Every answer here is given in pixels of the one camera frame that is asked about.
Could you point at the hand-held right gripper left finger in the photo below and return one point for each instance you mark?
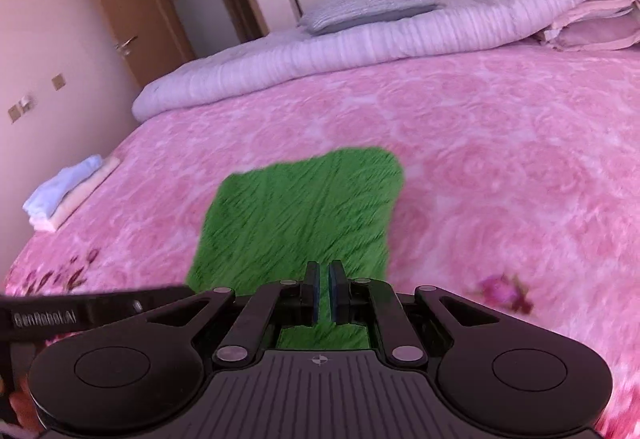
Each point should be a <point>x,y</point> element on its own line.
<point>315,306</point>

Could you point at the lilac striped quilt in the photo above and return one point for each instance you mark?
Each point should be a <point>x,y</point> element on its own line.
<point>350,54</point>

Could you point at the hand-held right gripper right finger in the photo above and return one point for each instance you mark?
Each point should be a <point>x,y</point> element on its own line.
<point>334,304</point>

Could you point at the pink floral blanket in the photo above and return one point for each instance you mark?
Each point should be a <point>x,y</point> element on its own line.
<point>500,169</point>

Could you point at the pink folded quilt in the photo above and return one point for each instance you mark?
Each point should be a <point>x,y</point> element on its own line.
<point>590,31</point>

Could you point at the green knit sweater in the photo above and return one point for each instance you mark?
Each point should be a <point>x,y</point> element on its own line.
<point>300,209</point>

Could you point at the white folded garment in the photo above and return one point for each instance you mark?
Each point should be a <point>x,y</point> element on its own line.
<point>60,184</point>

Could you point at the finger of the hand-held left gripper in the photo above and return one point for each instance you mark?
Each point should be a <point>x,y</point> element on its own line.
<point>150,299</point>

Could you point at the grey checked pillow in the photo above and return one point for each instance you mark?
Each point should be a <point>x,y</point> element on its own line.
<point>365,6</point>

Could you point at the folded white and blue towels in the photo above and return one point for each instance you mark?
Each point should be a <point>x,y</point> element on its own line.
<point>85,196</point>

